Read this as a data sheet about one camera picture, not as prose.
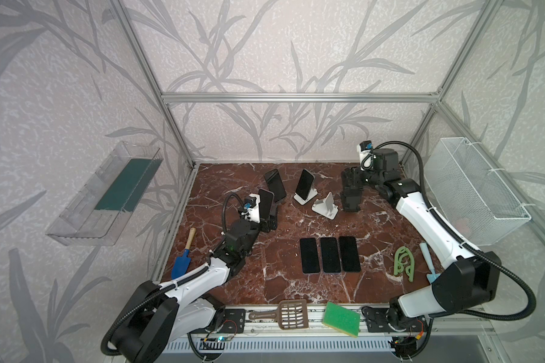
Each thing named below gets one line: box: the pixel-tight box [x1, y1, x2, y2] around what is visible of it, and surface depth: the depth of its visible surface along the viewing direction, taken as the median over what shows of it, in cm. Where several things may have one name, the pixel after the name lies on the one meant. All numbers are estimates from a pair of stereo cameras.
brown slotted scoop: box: [248, 299, 309, 330], surface depth 77 cm
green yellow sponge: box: [322, 301, 362, 339], surface depth 74 cm
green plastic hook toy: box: [393, 245, 415, 283], surface depth 88 cm
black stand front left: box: [342, 185, 364, 212], surface depth 101 cm
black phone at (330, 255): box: [320, 237, 342, 274], surface depth 90 cm
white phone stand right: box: [311, 192, 339, 221], surface depth 101 cm
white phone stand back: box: [293, 186, 318, 206], surface depth 107 cm
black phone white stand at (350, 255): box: [338, 235, 362, 273], surface depth 90 cm
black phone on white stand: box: [295, 168, 315, 201], surface depth 101 cm
